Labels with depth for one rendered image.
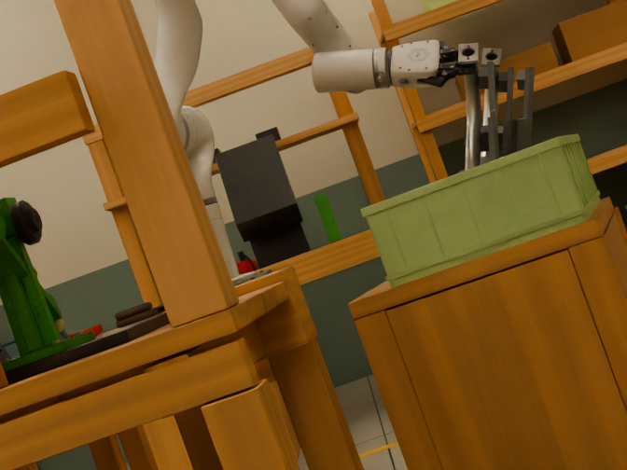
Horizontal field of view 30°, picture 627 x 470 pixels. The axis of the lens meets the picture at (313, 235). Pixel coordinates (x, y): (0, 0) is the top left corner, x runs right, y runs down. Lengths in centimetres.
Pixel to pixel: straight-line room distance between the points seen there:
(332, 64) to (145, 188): 83
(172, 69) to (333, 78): 38
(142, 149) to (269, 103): 601
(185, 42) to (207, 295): 102
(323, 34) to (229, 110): 520
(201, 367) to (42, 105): 43
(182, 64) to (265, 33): 518
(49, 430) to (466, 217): 95
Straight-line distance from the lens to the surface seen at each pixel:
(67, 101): 169
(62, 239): 783
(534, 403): 234
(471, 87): 246
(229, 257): 263
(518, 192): 230
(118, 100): 172
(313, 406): 230
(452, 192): 231
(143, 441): 279
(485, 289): 231
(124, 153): 171
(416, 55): 243
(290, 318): 223
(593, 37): 741
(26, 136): 170
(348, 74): 243
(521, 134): 270
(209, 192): 263
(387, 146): 767
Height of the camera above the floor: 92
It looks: level
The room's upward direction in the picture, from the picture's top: 20 degrees counter-clockwise
